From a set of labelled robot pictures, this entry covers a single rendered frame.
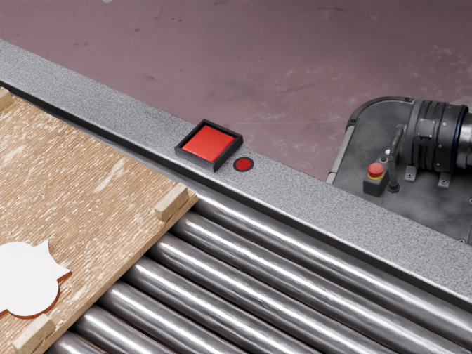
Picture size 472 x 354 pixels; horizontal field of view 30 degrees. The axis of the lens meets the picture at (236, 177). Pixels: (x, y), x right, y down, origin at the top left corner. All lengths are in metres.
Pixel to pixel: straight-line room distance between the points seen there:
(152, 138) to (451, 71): 1.63
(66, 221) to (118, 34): 1.95
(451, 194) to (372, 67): 0.84
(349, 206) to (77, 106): 0.50
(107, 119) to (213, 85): 1.45
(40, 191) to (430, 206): 1.07
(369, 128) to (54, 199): 1.20
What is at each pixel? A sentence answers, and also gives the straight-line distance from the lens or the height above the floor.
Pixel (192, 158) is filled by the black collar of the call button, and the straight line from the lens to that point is 1.34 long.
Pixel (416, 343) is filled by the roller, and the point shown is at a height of 0.92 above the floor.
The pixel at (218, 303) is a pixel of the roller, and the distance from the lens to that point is 1.17.
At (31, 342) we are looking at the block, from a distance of 1.16.
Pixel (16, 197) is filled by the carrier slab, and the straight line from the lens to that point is 1.35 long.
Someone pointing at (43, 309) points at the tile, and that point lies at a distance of 1.19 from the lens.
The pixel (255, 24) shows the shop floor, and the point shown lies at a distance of 3.11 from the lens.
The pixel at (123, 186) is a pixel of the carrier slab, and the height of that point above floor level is 0.94.
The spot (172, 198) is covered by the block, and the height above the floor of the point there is 0.96.
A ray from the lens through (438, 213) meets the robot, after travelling 2.12.
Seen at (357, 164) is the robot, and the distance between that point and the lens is 2.25.
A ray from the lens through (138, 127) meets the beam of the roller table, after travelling 1.42.
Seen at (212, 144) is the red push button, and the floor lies 0.93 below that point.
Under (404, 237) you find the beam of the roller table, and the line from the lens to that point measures 1.23.
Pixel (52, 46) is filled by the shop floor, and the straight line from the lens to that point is 3.21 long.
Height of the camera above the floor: 1.87
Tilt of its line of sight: 46 degrees down
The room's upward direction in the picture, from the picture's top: 10 degrees counter-clockwise
